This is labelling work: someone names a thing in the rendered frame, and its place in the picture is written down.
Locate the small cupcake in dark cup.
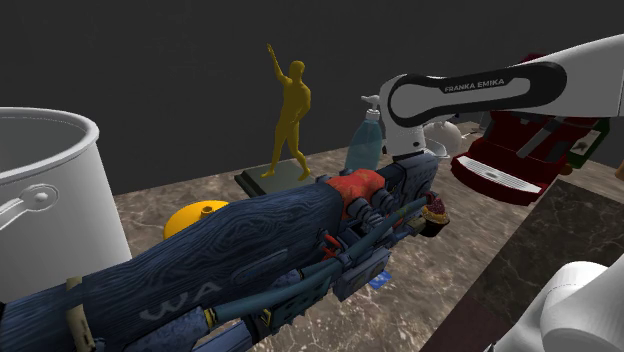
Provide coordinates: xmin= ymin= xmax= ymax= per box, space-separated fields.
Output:
xmin=420 ymin=191 xmax=451 ymax=239

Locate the large white pot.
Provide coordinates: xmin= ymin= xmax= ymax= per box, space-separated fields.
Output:
xmin=0 ymin=107 xmax=133 ymax=304

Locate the yellow round lid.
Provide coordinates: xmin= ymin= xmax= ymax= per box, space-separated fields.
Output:
xmin=162 ymin=199 xmax=231 ymax=241

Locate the white round jug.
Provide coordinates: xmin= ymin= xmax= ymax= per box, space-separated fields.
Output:
xmin=422 ymin=120 xmax=470 ymax=160

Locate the red coffee machine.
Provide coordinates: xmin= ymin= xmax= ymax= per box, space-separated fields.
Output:
xmin=449 ymin=52 xmax=602 ymax=207

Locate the clear blue pump bottle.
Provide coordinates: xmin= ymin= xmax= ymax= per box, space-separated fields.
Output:
xmin=343 ymin=94 xmax=384 ymax=173

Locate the gold human figure on base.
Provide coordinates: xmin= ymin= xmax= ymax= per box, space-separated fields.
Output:
xmin=234 ymin=42 xmax=319 ymax=199

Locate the green bottle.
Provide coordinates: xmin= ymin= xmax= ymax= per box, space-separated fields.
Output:
xmin=565 ymin=116 xmax=611 ymax=171

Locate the small blue card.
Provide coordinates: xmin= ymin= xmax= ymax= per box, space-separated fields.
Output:
xmin=368 ymin=268 xmax=393 ymax=290

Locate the blue wood-grain toy blaster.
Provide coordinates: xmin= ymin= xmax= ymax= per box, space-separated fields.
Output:
xmin=0 ymin=152 xmax=443 ymax=352

